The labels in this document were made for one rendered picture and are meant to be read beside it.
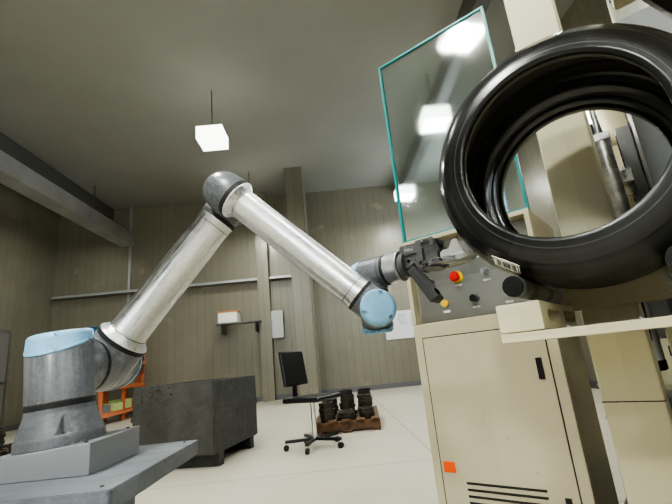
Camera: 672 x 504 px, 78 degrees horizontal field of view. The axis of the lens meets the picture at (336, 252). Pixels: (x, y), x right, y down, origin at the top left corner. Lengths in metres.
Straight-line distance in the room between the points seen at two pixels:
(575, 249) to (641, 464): 0.60
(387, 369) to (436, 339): 9.25
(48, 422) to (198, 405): 2.95
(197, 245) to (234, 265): 10.25
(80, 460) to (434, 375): 1.24
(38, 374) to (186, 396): 2.98
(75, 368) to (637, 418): 1.36
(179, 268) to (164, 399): 3.02
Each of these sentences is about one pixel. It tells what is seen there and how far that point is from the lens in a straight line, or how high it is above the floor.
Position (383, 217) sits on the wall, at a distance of 11.68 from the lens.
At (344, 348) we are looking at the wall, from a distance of 10.94.
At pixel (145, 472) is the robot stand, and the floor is 0.59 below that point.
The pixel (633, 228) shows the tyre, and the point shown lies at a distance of 0.92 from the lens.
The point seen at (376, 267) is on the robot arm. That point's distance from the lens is 1.17.
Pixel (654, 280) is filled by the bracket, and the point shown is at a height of 0.90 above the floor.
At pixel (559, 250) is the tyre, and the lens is 0.92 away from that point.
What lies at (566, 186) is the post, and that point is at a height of 1.20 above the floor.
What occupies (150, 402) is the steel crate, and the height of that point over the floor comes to 0.59.
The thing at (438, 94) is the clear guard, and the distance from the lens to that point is 2.07.
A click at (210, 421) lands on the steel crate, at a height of 0.38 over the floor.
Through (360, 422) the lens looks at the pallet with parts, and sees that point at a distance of 5.08.
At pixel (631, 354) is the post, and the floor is 0.73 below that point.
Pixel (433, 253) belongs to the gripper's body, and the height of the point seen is 1.03.
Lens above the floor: 0.78
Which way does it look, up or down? 15 degrees up
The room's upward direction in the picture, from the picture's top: 6 degrees counter-clockwise
